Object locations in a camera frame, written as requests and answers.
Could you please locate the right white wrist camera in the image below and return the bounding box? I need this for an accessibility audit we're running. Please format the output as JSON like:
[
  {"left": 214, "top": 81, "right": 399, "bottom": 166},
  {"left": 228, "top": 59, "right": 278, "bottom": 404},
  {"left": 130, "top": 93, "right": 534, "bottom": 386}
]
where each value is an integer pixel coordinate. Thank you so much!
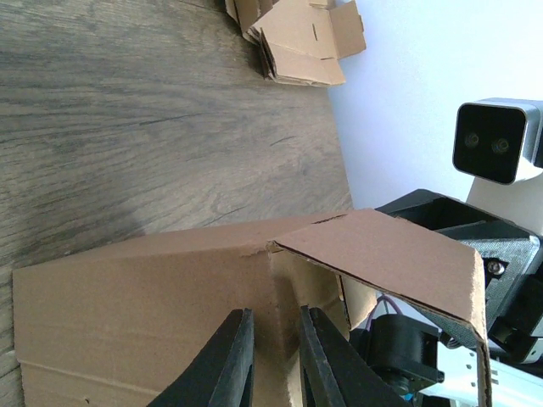
[{"left": 451, "top": 97, "right": 543, "bottom": 238}]

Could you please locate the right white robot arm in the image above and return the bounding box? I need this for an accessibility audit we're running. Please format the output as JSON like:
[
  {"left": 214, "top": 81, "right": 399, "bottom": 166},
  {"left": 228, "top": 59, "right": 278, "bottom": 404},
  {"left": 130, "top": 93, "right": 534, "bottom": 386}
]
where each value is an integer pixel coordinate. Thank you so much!
[{"left": 350, "top": 189, "right": 542, "bottom": 406}]

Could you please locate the small cardboard box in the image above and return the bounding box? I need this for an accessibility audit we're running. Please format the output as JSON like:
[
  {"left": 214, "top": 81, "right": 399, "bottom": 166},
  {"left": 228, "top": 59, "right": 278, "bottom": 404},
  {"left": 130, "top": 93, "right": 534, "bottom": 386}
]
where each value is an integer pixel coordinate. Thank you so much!
[{"left": 13, "top": 209, "right": 491, "bottom": 406}]

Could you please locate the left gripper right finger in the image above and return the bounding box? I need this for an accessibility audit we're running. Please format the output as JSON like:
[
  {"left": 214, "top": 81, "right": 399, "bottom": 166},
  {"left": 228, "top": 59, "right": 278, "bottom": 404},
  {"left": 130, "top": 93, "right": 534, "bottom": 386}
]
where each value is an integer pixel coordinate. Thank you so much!
[{"left": 299, "top": 306, "right": 408, "bottom": 407}]

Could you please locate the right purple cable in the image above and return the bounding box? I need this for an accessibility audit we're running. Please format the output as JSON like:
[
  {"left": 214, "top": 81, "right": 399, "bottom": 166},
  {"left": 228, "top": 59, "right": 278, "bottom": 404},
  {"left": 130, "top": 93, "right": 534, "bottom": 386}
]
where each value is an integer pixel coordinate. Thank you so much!
[{"left": 367, "top": 296, "right": 402, "bottom": 336}]

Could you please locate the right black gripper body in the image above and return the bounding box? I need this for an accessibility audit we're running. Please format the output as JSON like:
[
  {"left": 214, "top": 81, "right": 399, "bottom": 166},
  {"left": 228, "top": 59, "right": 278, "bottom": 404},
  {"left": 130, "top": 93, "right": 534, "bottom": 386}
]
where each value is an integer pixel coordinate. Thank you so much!
[{"left": 379, "top": 189, "right": 542, "bottom": 365}]

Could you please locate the stack of flat cardboard blanks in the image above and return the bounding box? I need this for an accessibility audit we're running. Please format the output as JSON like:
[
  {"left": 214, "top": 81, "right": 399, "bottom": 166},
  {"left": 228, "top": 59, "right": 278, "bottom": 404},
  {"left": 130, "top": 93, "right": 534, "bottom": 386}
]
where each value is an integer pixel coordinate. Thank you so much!
[{"left": 225, "top": 0, "right": 367, "bottom": 87}]

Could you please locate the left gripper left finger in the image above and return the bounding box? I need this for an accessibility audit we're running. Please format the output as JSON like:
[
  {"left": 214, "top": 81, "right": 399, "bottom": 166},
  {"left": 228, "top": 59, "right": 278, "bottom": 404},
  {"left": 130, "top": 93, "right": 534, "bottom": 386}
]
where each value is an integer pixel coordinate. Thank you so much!
[{"left": 149, "top": 309, "right": 255, "bottom": 407}]

